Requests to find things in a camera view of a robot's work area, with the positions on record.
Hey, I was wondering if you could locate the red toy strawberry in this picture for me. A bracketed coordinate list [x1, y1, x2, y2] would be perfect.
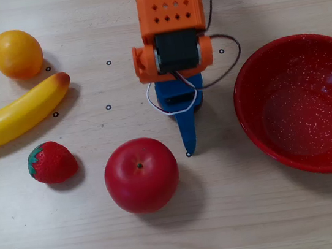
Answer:
[24, 137, 81, 188]

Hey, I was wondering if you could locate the yellow orange toy peach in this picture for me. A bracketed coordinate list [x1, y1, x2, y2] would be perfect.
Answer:
[0, 26, 47, 83]

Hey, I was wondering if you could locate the red toy apple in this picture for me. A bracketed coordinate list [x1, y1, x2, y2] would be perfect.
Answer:
[99, 133, 185, 220]

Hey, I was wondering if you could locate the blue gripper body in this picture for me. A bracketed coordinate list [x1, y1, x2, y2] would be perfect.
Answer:
[154, 72, 208, 118]

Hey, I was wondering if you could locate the yellow toy banana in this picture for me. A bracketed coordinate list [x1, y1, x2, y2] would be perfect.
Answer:
[0, 71, 80, 151]

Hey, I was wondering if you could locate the thin servo wire bundle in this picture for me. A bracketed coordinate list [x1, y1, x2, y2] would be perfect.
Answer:
[132, 0, 250, 119]

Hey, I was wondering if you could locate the red speckled bowl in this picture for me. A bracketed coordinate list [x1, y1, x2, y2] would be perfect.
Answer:
[225, 29, 332, 186]

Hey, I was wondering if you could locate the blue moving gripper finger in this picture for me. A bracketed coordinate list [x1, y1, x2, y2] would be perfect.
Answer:
[175, 108, 201, 158]

